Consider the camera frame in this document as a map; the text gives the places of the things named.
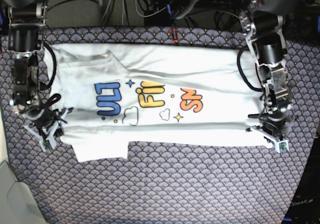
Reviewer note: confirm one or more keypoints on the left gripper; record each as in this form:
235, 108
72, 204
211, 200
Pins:
274, 127

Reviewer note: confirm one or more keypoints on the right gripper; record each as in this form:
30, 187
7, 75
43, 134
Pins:
46, 123

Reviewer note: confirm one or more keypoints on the white printed T-shirt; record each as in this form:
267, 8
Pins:
120, 93

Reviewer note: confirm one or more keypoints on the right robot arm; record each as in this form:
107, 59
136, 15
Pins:
23, 21

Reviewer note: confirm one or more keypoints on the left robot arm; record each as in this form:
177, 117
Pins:
263, 33

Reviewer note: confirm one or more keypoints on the black OpenArm box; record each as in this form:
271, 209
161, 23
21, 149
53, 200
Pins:
305, 205

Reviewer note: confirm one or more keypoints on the patterned grey table cloth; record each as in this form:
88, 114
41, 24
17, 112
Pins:
162, 183

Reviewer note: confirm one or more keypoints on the red clamp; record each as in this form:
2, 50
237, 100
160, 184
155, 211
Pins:
174, 35

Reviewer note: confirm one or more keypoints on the black power strip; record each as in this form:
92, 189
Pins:
209, 3

